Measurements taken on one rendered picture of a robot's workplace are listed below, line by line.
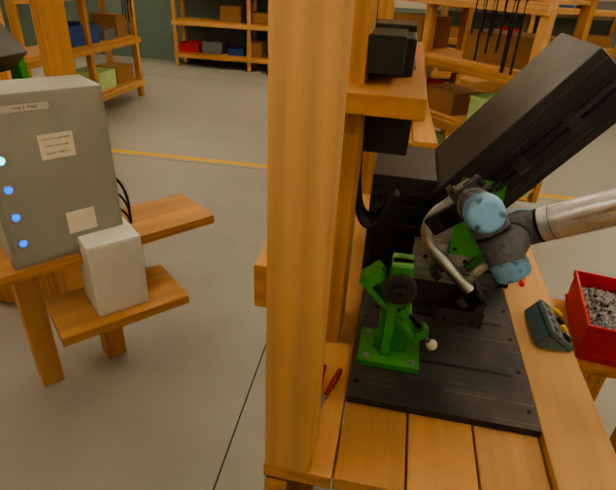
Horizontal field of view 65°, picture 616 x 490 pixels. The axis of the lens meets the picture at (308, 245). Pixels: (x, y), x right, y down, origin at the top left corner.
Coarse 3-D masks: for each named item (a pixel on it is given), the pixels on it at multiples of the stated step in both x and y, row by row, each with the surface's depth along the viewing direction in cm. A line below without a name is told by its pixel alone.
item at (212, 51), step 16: (256, 0) 913; (176, 16) 914; (224, 16) 901; (240, 16) 899; (256, 16) 894; (176, 32) 923; (256, 32) 940; (176, 48) 938; (192, 48) 935; (208, 48) 934; (224, 48) 944; (240, 48) 959; (256, 48) 920; (176, 64) 953; (256, 64) 970
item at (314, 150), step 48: (288, 0) 54; (336, 0) 53; (384, 0) 176; (288, 48) 56; (336, 48) 55; (288, 96) 59; (336, 96) 58; (288, 144) 62; (336, 144) 62; (288, 192) 65; (336, 192) 71; (288, 240) 69; (336, 240) 111; (288, 288) 73; (336, 288) 118; (288, 336) 78; (336, 336) 125; (288, 384) 83; (288, 432) 88
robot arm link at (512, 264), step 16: (512, 224) 101; (480, 240) 95; (496, 240) 93; (512, 240) 94; (528, 240) 99; (496, 256) 94; (512, 256) 94; (496, 272) 96; (512, 272) 94; (528, 272) 95
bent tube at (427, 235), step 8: (448, 200) 125; (432, 208) 127; (440, 208) 126; (424, 224) 128; (424, 232) 128; (424, 240) 129; (432, 240) 129; (432, 248) 129; (432, 256) 129; (440, 256) 129; (440, 264) 130; (448, 264) 129; (448, 272) 130; (456, 272) 129; (456, 280) 130; (464, 280) 129; (464, 288) 130; (472, 288) 130
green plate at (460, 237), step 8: (496, 192) 126; (504, 192) 125; (464, 224) 129; (456, 232) 130; (464, 232) 130; (456, 240) 131; (464, 240) 130; (472, 240) 130; (456, 248) 131; (464, 248) 131; (472, 248) 130; (472, 256) 131
